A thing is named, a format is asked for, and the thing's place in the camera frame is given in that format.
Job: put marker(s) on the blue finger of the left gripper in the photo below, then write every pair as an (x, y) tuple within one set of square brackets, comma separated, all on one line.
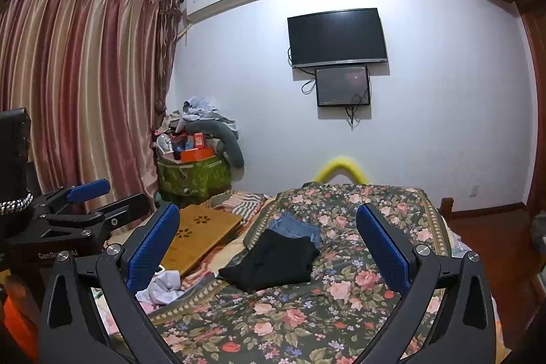
[(115, 215), (88, 191)]

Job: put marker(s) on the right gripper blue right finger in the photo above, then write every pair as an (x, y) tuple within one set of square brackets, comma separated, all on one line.
[(464, 328)]

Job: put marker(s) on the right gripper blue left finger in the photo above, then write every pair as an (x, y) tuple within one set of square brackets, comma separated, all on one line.
[(71, 329)]

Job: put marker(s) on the black pants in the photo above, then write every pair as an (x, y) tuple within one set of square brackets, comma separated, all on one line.
[(274, 260)]

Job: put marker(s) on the white crumpled cloth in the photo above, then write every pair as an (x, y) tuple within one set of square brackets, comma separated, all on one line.
[(164, 288)]

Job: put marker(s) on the green storage bin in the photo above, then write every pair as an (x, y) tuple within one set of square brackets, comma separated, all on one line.
[(200, 180)]

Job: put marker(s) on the wooden lap desk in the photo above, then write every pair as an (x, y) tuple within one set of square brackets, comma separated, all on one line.
[(200, 230)]

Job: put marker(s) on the orange red box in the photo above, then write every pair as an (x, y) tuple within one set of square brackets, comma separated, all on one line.
[(196, 155)]

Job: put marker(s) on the floral bedspread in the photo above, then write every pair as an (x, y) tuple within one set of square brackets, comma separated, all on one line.
[(330, 319)]

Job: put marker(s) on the grey clothes pile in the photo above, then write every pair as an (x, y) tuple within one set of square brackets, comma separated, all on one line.
[(200, 116)]

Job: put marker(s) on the striped pink curtain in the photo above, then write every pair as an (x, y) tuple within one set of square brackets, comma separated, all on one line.
[(93, 76)]

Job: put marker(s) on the grey bag on floor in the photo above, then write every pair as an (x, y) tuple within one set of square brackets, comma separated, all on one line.
[(538, 228)]

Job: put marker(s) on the folded blue jeans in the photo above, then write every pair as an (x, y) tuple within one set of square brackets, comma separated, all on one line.
[(287, 225)]

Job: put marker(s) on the white wall socket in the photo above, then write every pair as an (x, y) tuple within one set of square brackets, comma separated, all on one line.
[(474, 191)]

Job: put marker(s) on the yellow foam bed rail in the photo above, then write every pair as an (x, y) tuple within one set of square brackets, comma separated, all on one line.
[(342, 165)]

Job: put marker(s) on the small wall monitor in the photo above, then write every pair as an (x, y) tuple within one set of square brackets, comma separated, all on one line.
[(342, 87)]

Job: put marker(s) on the black wall television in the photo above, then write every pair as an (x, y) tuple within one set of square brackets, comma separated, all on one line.
[(353, 36)]

